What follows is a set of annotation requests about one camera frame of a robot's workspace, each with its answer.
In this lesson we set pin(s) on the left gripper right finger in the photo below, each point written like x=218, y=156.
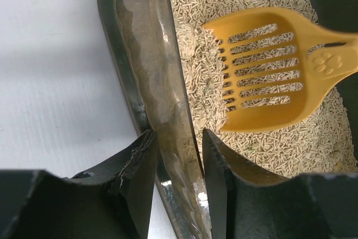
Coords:
x=248, y=201

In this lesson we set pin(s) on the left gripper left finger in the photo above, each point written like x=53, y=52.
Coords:
x=112, y=199

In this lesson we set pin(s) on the cat litter granules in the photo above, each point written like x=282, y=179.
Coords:
x=319, y=143

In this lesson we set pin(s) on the dark grey litter box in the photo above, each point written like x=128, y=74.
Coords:
x=143, y=44

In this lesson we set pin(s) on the yellow plastic litter scoop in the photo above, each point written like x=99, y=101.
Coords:
x=325, y=58

